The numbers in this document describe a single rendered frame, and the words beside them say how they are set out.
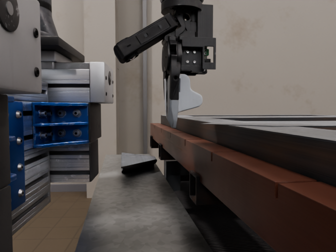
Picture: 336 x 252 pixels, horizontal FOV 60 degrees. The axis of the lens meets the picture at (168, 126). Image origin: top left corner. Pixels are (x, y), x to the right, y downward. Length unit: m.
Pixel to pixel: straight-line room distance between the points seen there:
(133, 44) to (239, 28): 2.94
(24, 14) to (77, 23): 3.09
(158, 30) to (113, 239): 0.35
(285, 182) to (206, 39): 0.30
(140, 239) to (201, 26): 0.36
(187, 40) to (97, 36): 2.57
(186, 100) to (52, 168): 0.36
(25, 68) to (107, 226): 0.35
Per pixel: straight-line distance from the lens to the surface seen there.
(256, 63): 3.38
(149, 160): 0.96
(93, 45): 3.02
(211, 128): 0.58
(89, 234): 0.54
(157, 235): 0.52
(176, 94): 0.48
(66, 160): 0.69
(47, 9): 0.79
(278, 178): 0.29
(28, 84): 0.29
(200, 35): 0.52
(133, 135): 3.17
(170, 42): 0.48
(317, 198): 0.24
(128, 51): 0.49
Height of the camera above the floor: 0.89
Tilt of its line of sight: 3 degrees down
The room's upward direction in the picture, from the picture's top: straight up
